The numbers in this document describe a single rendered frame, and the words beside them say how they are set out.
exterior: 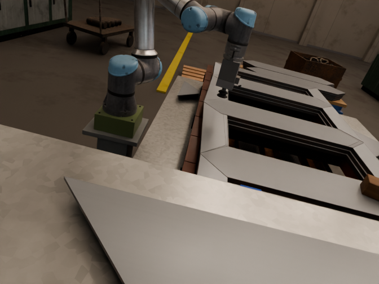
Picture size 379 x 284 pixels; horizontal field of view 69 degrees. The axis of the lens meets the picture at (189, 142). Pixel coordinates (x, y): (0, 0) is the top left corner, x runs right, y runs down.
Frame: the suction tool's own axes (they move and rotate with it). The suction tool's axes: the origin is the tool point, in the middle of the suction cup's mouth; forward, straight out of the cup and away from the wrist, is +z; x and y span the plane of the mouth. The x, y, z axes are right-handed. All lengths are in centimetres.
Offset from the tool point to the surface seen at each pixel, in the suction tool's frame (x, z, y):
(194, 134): 5.2, 13.5, -12.1
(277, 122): -26.1, 10.7, 15.8
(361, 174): -61, 14, -1
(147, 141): 25.8, 28.1, -5.7
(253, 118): -15.3, 10.4, 12.3
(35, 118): 156, 97, 73
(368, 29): -381, 26, 1155
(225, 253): -11, -13, -82
